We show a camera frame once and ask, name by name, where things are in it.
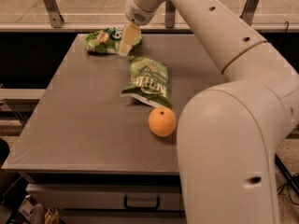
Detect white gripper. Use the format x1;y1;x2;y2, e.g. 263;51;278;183
119;0;165;57

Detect green rice chip bag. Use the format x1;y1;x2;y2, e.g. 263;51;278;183
84;27;143;55

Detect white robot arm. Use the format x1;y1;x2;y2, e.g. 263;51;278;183
121;0;299;224

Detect green kettle chip bag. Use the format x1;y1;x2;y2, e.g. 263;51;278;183
121;56;172;108

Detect orange fruit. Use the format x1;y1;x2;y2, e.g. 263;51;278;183
148;107;177;137

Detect packages on lower left floor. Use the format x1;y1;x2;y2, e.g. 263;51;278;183
18;195;61;224

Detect middle metal rail bracket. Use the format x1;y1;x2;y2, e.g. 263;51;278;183
164;0;176;28

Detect metal rail bracket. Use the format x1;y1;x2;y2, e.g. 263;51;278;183
240;0;260;25
43;0;64;28
164;0;176;28

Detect left metal rail bracket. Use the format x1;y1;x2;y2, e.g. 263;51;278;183
43;0;64;28

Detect right metal rail bracket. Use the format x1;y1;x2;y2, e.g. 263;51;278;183
240;0;260;25

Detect black cable on bracket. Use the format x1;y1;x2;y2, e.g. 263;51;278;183
277;21;291;49

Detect grey drawer with black handle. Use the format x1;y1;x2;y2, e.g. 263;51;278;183
26;184;184;211

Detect black cable on floor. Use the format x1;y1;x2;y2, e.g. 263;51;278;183
274;154;299;205

